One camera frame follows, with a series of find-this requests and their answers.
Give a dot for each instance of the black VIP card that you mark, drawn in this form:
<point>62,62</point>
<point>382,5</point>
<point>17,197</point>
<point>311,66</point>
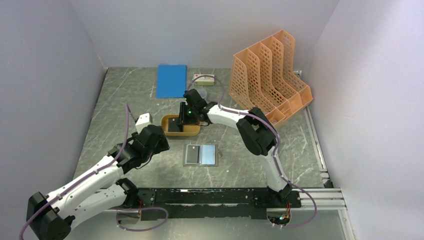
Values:
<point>192,154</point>

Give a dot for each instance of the orange mesh file organizer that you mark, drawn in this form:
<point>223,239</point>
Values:
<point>262,75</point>

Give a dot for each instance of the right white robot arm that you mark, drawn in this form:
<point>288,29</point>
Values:
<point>258,135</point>

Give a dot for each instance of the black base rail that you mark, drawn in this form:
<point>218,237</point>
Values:
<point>178,203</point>

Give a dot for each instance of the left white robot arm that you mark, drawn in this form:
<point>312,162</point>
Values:
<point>52,216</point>

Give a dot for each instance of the small red white box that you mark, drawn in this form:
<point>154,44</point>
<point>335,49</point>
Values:
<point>204,79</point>

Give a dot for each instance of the small clear plastic cup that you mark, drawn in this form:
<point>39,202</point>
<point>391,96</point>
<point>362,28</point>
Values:
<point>203,93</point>

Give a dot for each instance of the orange oval tray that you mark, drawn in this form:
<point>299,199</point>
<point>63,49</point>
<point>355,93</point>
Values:
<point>187,130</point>

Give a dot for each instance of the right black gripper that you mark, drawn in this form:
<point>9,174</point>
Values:
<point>183,119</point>

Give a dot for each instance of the blue notebook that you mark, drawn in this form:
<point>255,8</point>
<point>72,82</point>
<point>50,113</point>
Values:
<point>171,81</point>

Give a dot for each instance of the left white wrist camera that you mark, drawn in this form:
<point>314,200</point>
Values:
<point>143,121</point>

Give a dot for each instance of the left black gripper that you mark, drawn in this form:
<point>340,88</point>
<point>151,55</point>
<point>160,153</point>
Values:
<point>162,145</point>

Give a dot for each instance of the grey card holder wallet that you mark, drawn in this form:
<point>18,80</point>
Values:
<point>209,155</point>

